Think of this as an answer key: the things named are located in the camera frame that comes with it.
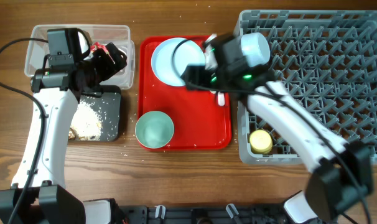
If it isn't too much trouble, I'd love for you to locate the red snack wrapper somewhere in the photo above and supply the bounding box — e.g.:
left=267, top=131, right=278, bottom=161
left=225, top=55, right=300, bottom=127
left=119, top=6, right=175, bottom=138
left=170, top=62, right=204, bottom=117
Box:
left=90, top=42, right=109, bottom=54

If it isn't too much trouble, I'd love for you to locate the blue bowl with food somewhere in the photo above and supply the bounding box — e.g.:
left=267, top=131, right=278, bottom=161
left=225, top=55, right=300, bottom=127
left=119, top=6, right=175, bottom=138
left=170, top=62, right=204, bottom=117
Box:
left=240, top=32, right=271, bottom=67

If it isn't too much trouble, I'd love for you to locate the food scraps and rice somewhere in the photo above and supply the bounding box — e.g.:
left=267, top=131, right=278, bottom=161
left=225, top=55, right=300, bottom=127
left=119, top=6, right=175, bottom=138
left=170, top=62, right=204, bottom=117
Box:
left=68, top=95, right=119, bottom=141

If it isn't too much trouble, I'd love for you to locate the yellow plastic cup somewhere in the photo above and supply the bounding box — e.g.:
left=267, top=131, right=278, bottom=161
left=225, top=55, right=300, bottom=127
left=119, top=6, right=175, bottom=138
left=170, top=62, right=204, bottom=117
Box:
left=249, top=129, right=272, bottom=154

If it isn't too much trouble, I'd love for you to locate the white napkin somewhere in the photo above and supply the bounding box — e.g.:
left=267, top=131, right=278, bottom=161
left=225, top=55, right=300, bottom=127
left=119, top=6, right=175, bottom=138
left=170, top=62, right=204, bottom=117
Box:
left=85, top=49, right=126, bottom=60

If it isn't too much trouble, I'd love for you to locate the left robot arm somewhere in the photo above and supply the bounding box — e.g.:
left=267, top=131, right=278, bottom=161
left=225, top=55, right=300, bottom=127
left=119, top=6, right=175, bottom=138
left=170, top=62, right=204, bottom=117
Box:
left=0, top=28, right=129, bottom=223

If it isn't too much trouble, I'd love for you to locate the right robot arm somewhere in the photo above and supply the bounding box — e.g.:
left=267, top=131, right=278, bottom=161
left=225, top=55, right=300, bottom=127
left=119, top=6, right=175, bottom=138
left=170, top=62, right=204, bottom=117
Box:
left=177, top=33, right=374, bottom=223

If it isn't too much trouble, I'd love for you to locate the black waste tray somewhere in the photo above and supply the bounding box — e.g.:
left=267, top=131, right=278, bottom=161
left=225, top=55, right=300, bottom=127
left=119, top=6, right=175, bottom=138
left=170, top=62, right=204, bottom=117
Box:
left=30, top=85, right=122, bottom=142

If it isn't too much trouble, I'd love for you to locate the grey dishwasher rack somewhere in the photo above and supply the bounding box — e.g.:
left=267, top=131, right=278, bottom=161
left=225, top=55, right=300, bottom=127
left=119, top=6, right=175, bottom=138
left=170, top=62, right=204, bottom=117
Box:
left=234, top=9, right=377, bottom=164

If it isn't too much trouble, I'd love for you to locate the light blue plate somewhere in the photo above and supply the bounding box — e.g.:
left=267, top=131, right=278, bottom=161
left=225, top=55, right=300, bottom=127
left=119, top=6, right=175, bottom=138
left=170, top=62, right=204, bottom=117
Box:
left=151, top=37, right=205, bottom=86

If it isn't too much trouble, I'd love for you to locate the white plastic fork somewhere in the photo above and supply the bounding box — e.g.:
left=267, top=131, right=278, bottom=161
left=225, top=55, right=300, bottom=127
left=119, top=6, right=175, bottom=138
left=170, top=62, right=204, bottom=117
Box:
left=217, top=92, right=225, bottom=106

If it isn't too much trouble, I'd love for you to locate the red serving tray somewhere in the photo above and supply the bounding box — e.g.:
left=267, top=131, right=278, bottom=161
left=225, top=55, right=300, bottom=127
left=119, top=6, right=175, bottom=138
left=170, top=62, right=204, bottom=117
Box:
left=137, top=36, right=232, bottom=151

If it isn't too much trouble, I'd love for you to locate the empty mint green bowl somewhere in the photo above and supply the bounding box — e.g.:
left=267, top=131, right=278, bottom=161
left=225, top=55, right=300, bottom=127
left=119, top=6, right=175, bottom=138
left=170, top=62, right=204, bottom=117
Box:
left=135, top=111, right=175, bottom=149

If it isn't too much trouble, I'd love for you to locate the clear plastic bin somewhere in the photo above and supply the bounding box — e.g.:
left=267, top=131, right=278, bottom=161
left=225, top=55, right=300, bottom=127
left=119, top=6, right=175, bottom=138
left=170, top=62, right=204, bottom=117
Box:
left=24, top=24, right=135, bottom=90

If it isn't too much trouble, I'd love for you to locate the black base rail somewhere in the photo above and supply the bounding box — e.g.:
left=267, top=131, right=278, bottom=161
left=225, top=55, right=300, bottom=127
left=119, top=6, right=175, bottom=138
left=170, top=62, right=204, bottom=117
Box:
left=119, top=204, right=290, bottom=224

